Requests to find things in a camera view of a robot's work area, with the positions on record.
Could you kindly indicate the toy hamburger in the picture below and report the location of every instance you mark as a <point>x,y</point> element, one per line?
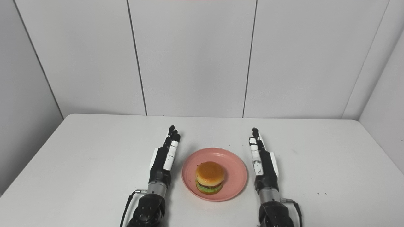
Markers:
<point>210,176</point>

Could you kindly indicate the pink round plate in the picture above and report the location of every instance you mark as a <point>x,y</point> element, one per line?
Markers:
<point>235,176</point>

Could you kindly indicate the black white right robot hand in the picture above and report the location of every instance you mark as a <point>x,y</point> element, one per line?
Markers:
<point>266,171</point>

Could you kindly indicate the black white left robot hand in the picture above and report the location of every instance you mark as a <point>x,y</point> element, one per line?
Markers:
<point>161,167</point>

